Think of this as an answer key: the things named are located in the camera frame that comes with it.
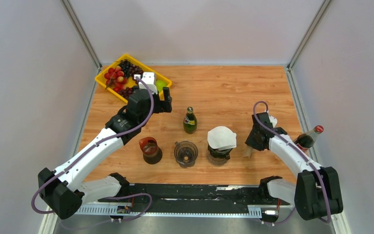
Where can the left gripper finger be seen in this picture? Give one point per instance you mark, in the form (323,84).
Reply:
(166,94)
(167,106)

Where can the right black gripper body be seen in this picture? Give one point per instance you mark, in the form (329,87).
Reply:
(252,140)

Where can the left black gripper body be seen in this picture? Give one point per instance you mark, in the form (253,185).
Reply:
(158,105)

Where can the brown paper coffee filter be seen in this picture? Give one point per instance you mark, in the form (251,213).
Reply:
(248,151)

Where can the white paper coffee filter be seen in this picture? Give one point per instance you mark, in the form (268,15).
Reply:
(221,138)

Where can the dark olive coffee dripper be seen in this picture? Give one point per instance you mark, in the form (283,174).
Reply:
(218,154)

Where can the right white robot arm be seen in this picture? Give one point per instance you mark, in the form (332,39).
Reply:
(316,193)

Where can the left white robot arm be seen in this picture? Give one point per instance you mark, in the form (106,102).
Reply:
(63,189)

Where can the green pear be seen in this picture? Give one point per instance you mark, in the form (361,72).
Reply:
(160,84)

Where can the green glass Perrier bottle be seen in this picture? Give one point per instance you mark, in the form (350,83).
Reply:
(190,121)

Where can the dark purple grape bunch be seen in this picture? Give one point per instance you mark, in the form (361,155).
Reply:
(130,70)

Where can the red capped soda bottle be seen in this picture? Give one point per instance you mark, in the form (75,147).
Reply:
(306,140)

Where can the clear glass server jug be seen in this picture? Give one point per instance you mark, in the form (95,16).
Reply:
(216,161)

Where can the small red fruits cluster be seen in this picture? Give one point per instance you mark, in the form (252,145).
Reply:
(115,79)

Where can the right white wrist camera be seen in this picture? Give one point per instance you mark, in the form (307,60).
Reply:
(273,121)

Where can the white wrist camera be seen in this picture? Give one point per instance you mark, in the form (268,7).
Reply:
(147,79)
(273,121)

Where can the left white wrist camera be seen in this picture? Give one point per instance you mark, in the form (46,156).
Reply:
(147,79)

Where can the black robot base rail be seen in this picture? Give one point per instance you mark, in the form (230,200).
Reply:
(199,199)

